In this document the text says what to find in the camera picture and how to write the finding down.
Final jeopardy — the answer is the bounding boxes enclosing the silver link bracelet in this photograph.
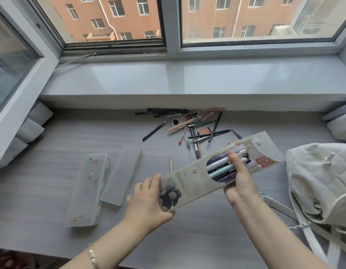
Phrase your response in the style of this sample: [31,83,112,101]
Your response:
[88,243,100,269]

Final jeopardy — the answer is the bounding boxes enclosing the brick apartment building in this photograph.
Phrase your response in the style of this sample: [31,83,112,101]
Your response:
[47,0,302,44]

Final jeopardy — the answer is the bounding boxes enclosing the person's right forearm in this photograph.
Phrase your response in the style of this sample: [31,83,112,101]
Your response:
[234,193,322,269]

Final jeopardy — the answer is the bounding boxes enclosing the clear sticker pencil box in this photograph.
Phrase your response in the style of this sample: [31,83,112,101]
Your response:
[63,153,111,228]

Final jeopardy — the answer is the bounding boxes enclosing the red label refill packet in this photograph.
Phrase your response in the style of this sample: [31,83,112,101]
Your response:
[256,155,276,169]

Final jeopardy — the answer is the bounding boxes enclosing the person's left hand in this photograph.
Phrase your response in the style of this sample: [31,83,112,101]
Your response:
[125,173,176,237]

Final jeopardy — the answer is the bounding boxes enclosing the white window sill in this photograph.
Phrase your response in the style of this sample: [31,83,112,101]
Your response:
[39,56,346,112]

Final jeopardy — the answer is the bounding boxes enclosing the white window frame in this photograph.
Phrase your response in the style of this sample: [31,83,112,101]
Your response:
[24,0,346,64]

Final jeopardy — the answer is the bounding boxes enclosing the person's left forearm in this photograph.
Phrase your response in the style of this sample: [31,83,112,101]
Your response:
[60,217,151,269]

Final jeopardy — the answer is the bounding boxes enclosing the white quilted backpack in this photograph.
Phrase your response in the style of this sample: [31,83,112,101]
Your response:
[258,142,346,269]

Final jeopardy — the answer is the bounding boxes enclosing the cartoon sheep pencil pouch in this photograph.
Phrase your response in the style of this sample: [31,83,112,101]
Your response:
[157,131,285,213]

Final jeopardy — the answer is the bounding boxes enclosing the bundle of marker pens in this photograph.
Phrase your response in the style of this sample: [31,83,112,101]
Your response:
[206,143,259,183]

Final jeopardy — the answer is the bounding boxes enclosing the open white window sash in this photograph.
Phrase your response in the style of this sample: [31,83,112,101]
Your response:
[0,0,60,173]

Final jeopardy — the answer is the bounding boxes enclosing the person's right hand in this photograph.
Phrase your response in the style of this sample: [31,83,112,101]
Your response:
[223,151,260,207]

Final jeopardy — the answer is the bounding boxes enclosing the pile of pens and pencils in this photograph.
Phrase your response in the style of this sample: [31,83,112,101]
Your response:
[134,107,244,163]

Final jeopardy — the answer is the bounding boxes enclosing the grey wooden desk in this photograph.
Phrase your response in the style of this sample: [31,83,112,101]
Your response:
[0,108,346,269]

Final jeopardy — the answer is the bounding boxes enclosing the pale teal pen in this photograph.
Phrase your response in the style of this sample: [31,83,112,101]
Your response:
[208,168,236,180]

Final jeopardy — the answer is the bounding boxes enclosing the frosted plastic box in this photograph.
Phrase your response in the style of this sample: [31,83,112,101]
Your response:
[99,145,143,206]

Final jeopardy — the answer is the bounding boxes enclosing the pale blue curtain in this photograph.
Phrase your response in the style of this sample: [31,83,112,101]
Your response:
[321,101,346,142]

